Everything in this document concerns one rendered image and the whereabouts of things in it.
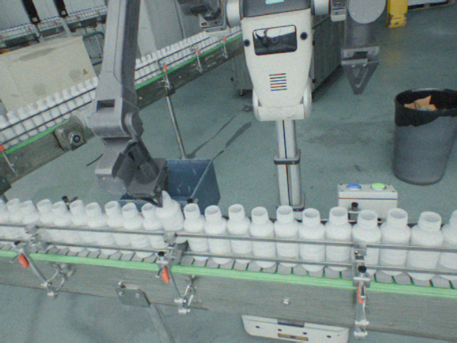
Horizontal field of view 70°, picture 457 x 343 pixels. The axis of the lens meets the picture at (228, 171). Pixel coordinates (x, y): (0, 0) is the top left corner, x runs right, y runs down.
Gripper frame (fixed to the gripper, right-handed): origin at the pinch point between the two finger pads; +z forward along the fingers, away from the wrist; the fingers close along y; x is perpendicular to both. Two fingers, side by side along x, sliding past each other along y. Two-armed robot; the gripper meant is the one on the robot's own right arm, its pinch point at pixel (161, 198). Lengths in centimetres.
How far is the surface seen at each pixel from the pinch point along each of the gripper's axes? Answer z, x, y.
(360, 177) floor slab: 166, 66, -146
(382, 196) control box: 13, 52, -12
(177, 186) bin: 56, -31, -48
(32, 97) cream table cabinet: 119, -307, -234
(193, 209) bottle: 6.9, 5.7, -1.6
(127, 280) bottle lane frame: 26.6, -18.4, 11.2
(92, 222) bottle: 7.7, -23.6, 3.2
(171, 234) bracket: 8.1, 1.1, 5.2
